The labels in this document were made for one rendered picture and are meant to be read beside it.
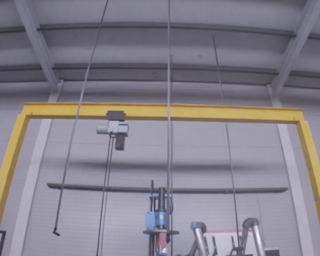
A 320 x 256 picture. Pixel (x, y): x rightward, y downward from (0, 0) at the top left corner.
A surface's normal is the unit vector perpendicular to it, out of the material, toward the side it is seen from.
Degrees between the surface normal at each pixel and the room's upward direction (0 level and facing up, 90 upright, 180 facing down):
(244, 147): 90
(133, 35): 173
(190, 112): 90
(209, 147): 90
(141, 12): 173
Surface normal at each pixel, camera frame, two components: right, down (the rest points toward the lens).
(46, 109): 0.02, -0.49
